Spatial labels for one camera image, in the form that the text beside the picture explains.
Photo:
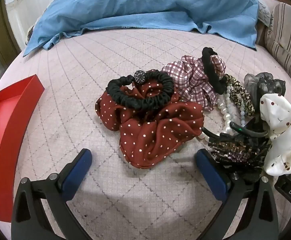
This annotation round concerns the blue blanket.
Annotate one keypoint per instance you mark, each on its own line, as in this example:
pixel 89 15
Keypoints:
pixel 234 20

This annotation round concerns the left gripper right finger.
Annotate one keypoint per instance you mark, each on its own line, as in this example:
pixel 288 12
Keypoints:
pixel 259 219

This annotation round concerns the grey black organza scrunchie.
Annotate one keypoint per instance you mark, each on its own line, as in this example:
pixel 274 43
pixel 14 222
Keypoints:
pixel 263 83

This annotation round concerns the black scrunchie with bead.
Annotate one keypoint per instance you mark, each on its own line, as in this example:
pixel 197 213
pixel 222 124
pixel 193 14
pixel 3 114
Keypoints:
pixel 143 90

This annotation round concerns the red plaid scrunchie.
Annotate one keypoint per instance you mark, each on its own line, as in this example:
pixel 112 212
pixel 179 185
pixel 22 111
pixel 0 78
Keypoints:
pixel 193 84

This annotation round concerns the striped beige pillow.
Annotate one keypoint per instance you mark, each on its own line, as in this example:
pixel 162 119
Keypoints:
pixel 278 35

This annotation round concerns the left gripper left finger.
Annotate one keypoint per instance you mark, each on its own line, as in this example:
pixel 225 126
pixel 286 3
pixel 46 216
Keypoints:
pixel 29 220

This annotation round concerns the white cherry print scrunchie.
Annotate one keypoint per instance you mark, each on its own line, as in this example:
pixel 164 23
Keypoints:
pixel 275 110

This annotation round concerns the red tray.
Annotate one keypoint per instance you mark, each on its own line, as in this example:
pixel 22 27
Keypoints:
pixel 17 103

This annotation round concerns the black rhinestone hair claw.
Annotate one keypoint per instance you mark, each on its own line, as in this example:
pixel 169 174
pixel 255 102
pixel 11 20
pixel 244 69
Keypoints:
pixel 245 151

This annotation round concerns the dark red polka dot scrunchie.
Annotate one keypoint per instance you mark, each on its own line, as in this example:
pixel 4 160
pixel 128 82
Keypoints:
pixel 147 139

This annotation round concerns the leopard print scrunchie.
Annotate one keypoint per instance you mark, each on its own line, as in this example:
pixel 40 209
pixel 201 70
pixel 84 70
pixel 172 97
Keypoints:
pixel 239 95

